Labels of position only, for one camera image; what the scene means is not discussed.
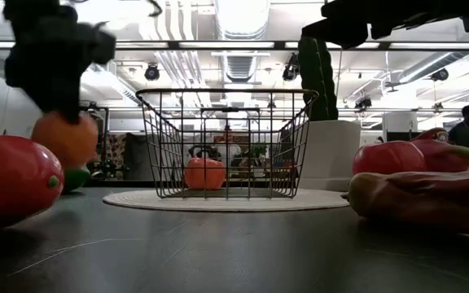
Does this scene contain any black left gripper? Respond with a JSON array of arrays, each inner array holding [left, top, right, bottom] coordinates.
[[2, 0, 117, 125]]

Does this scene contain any black table mat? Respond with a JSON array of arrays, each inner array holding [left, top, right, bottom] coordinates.
[[0, 186, 469, 293]]

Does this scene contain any white hexagonal plant pot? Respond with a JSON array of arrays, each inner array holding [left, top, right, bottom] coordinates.
[[298, 119, 362, 192]]

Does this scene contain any black aluminium table frame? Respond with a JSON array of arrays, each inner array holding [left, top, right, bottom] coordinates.
[[83, 178, 158, 190]]

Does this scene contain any pink toy dragon fruit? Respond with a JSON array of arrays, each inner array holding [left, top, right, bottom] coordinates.
[[409, 127, 469, 173]]

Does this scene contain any black metal shelf rack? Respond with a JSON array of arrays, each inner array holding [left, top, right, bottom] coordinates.
[[79, 103, 110, 180]]

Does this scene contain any green toy fruit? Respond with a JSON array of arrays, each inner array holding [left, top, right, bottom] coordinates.
[[62, 164, 92, 193]]

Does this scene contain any silver ceiling duct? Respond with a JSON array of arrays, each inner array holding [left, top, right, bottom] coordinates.
[[213, 0, 272, 83]]

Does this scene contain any red toy chili pepper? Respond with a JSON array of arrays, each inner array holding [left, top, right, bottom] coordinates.
[[347, 169, 469, 236]]

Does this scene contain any white round plate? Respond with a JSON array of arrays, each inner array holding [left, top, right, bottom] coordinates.
[[102, 186, 351, 213]]

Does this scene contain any black wire basket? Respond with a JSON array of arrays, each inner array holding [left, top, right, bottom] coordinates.
[[135, 88, 320, 200]]

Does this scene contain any red yellow toy mango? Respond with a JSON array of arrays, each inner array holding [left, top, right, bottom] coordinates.
[[0, 130, 65, 223]]

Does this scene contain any red apple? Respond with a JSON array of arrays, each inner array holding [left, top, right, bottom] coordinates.
[[351, 140, 427, 177]]

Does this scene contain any orange toy fruit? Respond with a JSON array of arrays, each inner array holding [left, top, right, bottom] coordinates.
[[30, 110, 99, 168]]

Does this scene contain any patterned fabric panel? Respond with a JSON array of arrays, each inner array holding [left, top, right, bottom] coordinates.
[[106, 133, 128, 180]]

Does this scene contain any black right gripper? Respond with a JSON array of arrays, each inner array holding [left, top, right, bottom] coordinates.
[[301, 15, 370, 50]]

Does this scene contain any black overhead beam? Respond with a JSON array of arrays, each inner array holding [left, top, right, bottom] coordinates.
[[0, 39, 469, 52]]

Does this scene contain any green cactus plant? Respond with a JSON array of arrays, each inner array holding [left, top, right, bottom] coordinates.
[[297, 36, 340, 122]]

